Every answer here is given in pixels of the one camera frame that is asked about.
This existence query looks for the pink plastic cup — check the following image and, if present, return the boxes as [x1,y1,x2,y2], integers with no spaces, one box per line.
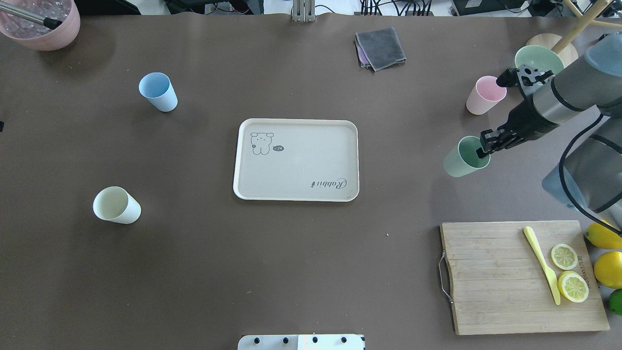
[465,76,507,115]

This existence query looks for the green plastic bowl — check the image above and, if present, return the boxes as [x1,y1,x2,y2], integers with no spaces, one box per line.
[515,46,566,74]

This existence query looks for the green plastic cup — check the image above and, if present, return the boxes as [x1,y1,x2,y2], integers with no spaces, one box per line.
[443,136,491,177]

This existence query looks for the lemon slice upper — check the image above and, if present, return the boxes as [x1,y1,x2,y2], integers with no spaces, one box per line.
[550,243,578,271]

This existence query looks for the pink bowl with ice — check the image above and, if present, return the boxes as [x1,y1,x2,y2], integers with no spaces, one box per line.
[0,0,81,51]

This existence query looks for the yellow plastic knife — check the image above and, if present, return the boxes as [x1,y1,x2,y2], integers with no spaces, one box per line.
[523,226,561,305]

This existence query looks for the metal muddler black tip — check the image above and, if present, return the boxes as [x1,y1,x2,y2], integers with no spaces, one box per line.
[0,1,63,30]

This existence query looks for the cream rabbit serving tray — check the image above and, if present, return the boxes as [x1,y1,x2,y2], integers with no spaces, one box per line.
[233,118,360,202]

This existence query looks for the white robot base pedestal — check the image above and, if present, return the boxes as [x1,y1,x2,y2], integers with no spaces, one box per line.
[237,333,366,350]

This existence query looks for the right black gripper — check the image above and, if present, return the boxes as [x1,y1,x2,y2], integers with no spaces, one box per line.
[476,66,558,159]

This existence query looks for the cream white plastic cup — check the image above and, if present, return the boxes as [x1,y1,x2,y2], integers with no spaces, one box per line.
[92,186,141,224]

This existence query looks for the wooden cup rack stand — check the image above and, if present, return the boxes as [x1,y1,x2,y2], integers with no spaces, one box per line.
[526,0,622,54]

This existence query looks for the lemon slice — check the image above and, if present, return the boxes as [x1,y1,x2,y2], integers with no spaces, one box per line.
[550,243,578,271]
[557,271,589,303]

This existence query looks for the purple folded cloth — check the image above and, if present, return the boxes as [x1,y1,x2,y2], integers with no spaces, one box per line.
[355,40,373,69]

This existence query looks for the lemon slice lower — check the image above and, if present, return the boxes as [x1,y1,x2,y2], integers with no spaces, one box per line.
[557,271,589,303]

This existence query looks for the blue plastic cup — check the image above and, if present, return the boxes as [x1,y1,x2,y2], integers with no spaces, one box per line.
[138,72,178,112]

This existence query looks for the green lime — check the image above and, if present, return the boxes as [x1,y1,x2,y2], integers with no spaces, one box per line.
[608,289,622,316]

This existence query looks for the whole yellow lemon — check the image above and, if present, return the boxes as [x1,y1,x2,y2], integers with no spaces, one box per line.
[585,222,622,249]
[594,251,622,290]

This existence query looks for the grey folded cloth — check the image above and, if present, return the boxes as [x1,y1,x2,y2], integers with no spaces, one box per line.
[355,27,407,71]

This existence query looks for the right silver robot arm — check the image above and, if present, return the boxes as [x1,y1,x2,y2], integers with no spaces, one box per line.
[473,33,622,233]

